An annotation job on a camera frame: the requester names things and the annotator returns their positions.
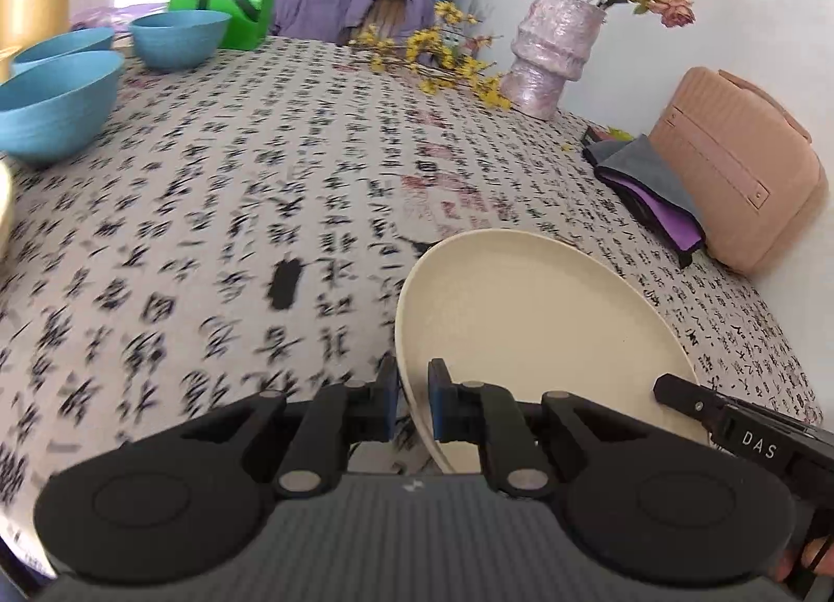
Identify pink textured vase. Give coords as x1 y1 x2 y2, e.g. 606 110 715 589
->
499 0 607 121

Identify printed tablecloth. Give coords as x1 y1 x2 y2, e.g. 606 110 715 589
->
0 32 826 515

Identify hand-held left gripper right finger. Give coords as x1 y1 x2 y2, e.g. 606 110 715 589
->
426 358 660 500

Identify pale purple packet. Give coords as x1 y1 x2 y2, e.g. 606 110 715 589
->
68 0 172 33

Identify wooden chair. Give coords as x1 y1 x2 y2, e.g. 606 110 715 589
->
360 0 426 43

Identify yellow flower sprig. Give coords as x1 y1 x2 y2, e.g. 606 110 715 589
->
348 1 517 112

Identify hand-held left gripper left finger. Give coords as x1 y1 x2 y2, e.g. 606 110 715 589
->
124 354 400 502

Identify purple folded cloth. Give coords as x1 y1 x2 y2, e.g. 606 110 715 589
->
598 168 706 252

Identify cream plate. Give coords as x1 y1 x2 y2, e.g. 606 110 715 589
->
0 162 16 252
394 228 712 476

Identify pink hard case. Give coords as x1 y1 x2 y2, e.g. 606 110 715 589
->
647 66 829 273

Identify person's right hand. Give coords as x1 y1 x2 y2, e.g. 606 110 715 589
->
774 535 834 585

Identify blue bowl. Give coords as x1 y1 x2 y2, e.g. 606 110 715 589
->
128 9 233 72
0 51 125 164
11 27 116 66

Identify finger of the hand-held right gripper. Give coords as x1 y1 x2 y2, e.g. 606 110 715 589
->
653 373 719 441

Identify grey folded cloth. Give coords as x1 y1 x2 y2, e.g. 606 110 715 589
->
585 133 702 233

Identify grey and purple cloths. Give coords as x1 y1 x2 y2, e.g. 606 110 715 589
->
581 142 708 270

